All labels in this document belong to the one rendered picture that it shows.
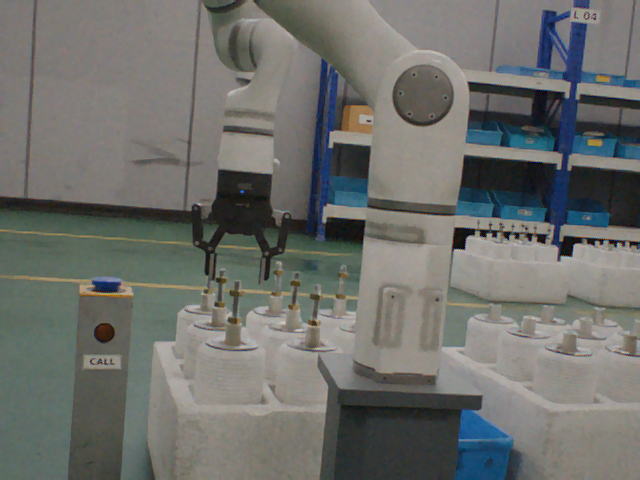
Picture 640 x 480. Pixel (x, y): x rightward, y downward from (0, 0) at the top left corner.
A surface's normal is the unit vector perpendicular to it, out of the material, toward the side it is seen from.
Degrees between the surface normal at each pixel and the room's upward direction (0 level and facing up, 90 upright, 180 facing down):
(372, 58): 102
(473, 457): 92
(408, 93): 91
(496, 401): 90
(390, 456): 90
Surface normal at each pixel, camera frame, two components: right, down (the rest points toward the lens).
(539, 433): -0.95, -0.06
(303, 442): 0.29, 0.11
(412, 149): -0.16, 0.11
